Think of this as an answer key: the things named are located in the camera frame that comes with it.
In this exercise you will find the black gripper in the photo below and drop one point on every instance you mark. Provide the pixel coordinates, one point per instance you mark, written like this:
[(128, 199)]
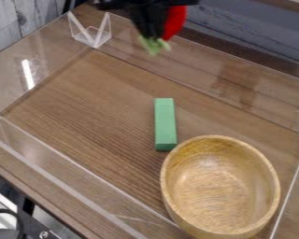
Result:
[(148, 20)]

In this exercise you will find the red plush strawberry toy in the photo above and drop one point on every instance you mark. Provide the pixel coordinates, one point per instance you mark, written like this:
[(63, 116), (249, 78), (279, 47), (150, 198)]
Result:
[(172, 25)]

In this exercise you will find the clear acrylic corner bracket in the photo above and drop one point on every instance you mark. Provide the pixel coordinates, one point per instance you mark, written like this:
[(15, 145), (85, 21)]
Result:
[(91, 36)]

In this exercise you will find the wooden oval bowl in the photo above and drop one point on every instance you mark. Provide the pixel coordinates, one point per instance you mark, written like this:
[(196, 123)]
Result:
[(219, 187)]

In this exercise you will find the clear acrylic tray wall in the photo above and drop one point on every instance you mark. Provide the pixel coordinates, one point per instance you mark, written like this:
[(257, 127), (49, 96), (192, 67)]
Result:
[(98, 211)]

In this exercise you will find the green rectangular block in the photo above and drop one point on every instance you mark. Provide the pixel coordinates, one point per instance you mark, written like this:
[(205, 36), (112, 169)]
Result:
[(165, 129)]

